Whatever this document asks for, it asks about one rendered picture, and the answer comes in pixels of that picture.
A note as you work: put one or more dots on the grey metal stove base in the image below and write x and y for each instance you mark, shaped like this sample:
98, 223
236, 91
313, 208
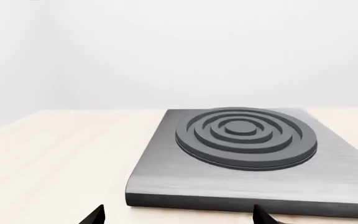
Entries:
166, 179

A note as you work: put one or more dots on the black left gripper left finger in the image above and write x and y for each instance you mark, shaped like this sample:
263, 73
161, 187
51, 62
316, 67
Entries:
96, 217

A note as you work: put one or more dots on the dark grey ringed burner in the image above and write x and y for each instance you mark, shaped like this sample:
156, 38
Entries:
245, 140

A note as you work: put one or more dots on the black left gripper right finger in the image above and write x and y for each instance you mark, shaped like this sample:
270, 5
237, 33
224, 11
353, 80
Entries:
263, 217

